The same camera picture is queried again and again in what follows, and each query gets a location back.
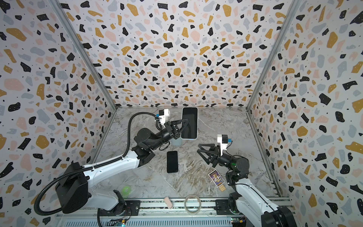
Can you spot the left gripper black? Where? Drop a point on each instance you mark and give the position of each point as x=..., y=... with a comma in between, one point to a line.
x=170, y=127

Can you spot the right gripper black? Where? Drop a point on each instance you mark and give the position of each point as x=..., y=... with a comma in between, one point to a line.
x=214, y=156

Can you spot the phone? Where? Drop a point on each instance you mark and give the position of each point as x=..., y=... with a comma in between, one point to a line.
x=190, y=124

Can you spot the light blue phone case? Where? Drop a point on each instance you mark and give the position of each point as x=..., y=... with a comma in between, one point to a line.
x=177, y=142

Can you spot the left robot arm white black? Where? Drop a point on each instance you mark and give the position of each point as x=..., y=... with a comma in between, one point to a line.
x=76, y=191

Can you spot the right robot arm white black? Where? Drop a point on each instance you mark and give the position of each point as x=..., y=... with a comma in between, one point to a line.
x=246, y=198

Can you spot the colourful card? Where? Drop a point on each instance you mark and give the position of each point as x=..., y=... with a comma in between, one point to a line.
x=216, y=178

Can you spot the small wooden block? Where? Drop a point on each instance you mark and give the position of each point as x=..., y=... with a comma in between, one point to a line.
x=222, y=188

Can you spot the black smartphone on table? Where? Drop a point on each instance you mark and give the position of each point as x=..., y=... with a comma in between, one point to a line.
x=172, y=162

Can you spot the pink eraser block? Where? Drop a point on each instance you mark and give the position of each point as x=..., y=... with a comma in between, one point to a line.
x=168, y=202

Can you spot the green tape roll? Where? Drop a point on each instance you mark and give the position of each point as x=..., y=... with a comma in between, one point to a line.
x=126, y=190

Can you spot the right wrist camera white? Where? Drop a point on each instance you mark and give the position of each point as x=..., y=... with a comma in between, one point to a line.
x=223, y=142

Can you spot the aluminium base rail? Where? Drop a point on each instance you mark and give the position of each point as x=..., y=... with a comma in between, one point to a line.
x=205, y=212

